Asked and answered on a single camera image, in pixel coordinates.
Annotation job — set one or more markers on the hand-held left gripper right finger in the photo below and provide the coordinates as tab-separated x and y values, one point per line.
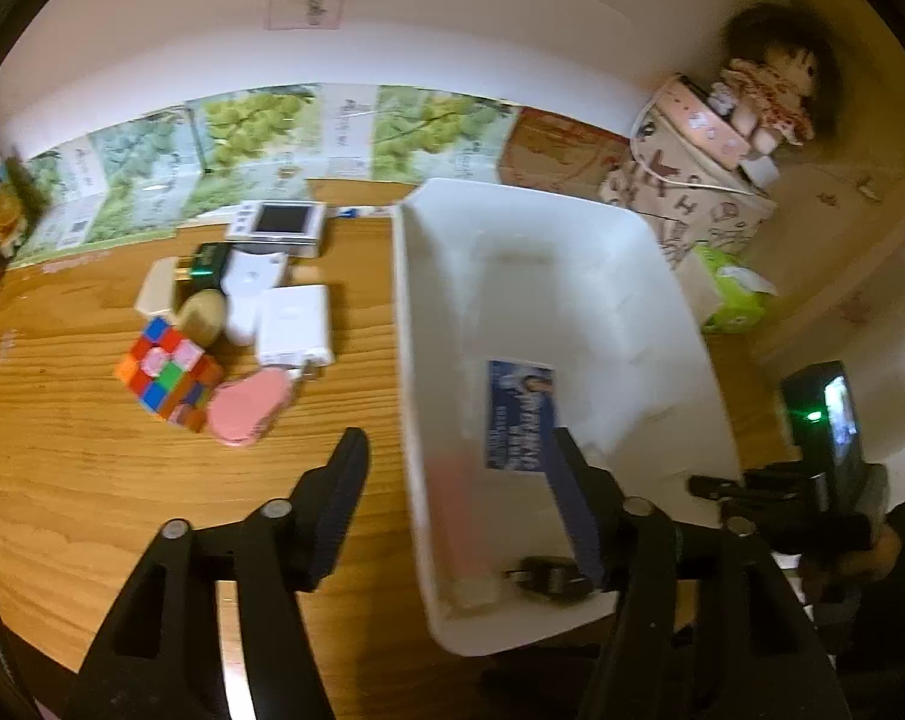
572	510

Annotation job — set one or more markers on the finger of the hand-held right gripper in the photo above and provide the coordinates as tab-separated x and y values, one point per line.
711	486

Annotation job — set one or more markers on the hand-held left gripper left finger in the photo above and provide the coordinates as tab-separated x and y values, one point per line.
340	502

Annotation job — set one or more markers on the black charger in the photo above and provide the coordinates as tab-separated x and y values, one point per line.
550	577

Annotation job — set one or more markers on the blue label plastic box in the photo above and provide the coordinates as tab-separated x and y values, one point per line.
516	412

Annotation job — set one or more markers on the pink heart-shaped case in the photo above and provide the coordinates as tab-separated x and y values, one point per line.
246	405

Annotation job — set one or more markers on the white charger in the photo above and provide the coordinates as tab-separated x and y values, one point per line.
295	322

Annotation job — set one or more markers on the white plastic bin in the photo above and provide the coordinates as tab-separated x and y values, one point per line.
535	300

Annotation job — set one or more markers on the colourful puzzle cube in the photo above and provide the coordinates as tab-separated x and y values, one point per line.
164	367

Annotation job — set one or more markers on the beige round tape measure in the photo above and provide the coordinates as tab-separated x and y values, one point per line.
201	315

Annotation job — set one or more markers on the white handheld device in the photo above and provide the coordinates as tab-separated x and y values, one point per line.
246	285

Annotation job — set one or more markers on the green small box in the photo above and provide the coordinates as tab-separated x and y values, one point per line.
209	259

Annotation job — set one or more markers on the beige small box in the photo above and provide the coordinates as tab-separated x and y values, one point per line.
156	292

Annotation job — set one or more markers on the green tissue pack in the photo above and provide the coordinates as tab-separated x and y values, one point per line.
730	300

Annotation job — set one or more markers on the white digital clock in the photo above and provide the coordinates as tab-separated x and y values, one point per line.
276	221

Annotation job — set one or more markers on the printed canvas bag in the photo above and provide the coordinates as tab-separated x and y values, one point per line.
670	187

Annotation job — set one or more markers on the white adapter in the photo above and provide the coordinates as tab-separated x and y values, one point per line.
760	169

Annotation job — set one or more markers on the brown cardboard sheet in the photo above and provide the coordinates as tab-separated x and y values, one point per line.
557	150

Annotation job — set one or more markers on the bright grape carton sheet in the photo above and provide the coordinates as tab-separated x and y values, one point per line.
250	120
422	127

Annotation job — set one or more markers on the rag doll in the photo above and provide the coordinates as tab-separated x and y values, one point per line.
767	90

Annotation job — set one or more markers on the pale grape carton sheet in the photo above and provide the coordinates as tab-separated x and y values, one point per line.
122	165

